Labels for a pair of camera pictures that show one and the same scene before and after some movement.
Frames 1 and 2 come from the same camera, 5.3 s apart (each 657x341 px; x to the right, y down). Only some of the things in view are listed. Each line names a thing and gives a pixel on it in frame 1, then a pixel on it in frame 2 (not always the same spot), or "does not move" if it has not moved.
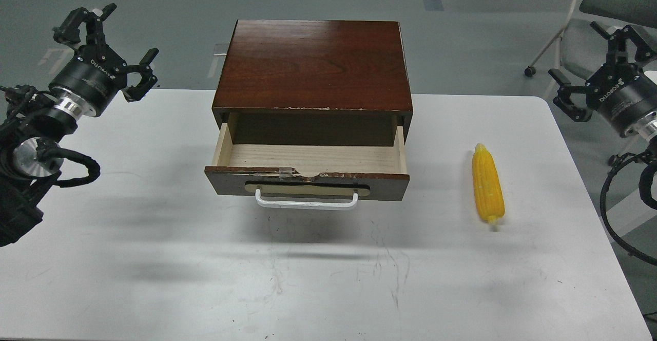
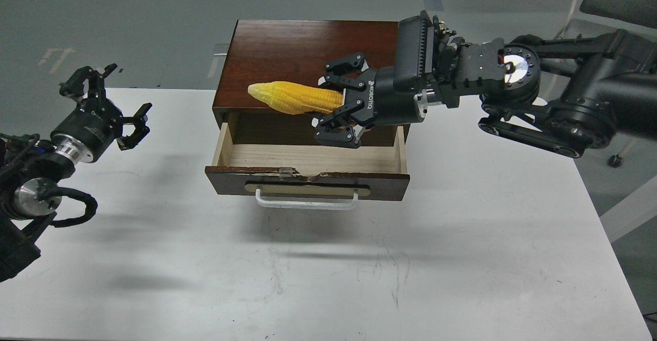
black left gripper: x=96 y=74 to x=88 y=132
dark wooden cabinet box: x=313 y=82 does not move
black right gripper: x=621 y=93 to x=383 y=102
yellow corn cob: x=488 y=184 to x=297 y=98
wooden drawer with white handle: x=308 y=176 does not move
